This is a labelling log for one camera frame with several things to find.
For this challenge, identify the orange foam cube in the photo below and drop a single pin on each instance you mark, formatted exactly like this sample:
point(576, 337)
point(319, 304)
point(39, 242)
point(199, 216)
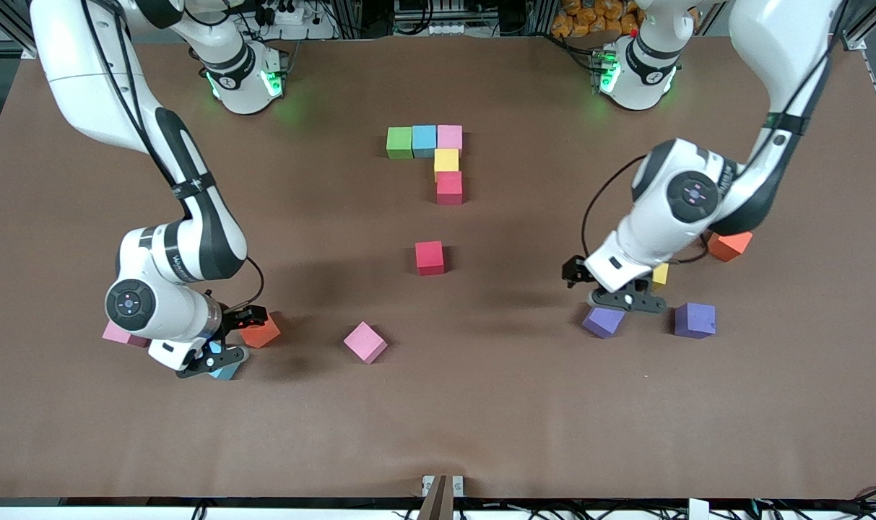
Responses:
point(730, 247)
point(266, 336)

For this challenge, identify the purple foam cube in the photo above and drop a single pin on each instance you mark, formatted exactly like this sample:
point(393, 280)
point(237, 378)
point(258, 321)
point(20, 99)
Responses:
point(602, 323)
point(695, 320)

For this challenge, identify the blue foam cube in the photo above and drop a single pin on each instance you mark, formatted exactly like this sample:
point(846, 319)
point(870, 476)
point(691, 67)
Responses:
point(232, 373)
point(424, 141)

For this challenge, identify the pink foam cube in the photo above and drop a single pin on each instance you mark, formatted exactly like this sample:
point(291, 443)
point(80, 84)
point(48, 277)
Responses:
point(116, 334)
point(365, 341)
point(450, 137)

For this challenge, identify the red foam cube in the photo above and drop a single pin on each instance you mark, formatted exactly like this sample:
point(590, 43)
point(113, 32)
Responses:
point(449, 189)
point(430, 258)

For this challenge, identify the yellow foam cube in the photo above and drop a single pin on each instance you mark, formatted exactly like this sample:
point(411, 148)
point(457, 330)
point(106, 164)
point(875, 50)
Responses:
point(446, 159)
point(661, 274)

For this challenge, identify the green foam cube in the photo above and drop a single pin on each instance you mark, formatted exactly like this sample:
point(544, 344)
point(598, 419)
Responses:
point(399, 142)

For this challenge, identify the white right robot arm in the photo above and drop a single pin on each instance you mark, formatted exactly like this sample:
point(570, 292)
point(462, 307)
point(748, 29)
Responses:
point(163, 307)

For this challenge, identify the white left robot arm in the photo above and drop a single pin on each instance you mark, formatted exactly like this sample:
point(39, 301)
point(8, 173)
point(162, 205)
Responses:
point(647, 231)

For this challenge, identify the brown table cover sheet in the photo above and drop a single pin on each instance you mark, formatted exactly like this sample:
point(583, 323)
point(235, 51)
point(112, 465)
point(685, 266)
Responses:
point(438, 419)

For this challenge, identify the pile of orange objects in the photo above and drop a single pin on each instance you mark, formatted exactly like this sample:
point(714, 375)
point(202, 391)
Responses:
point(589, 18)

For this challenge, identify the grey electronics box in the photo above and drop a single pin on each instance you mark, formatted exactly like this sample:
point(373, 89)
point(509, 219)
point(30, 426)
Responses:
point(445, 27)

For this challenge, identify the white power strip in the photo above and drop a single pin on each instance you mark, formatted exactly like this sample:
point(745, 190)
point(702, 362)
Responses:
point(308, 30)

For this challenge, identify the metal table edge bracket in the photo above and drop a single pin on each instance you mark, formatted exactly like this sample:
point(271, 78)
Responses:
point(458, 485)

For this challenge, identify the brown tapered post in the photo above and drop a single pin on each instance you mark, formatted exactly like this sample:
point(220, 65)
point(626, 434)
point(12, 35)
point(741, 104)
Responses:
point(438, 505)

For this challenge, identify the aluminium frame profile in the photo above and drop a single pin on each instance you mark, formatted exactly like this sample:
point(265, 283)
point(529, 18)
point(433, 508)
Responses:
point(23, 52)
point(853, 42)

